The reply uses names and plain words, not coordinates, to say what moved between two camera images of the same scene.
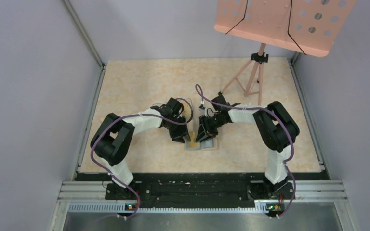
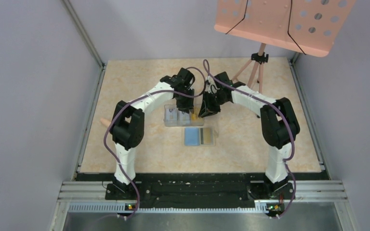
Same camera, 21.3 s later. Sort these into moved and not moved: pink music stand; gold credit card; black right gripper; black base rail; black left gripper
Moved: gold credit card; black right gripper; black left gripper
Not moved: black base rail; pink music stand
